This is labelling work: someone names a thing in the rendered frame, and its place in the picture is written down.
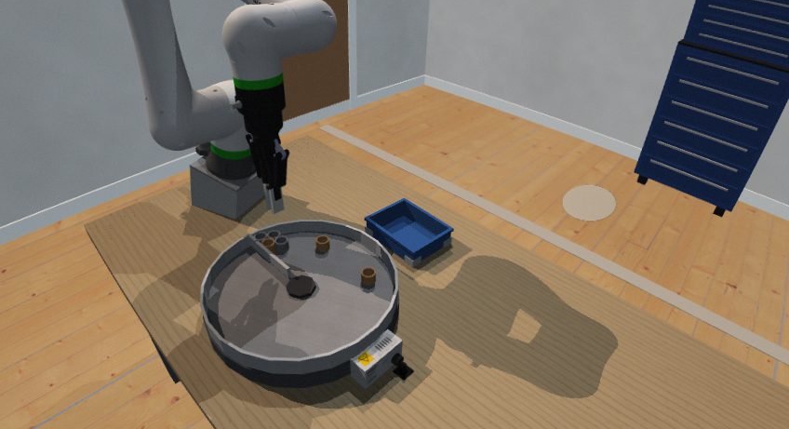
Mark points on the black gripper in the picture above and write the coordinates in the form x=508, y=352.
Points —
x=269, y=154

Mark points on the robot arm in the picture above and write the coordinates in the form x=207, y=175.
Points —
x=257, y=37

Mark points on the blue plastic crate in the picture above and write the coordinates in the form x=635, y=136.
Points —
x=407, y=230

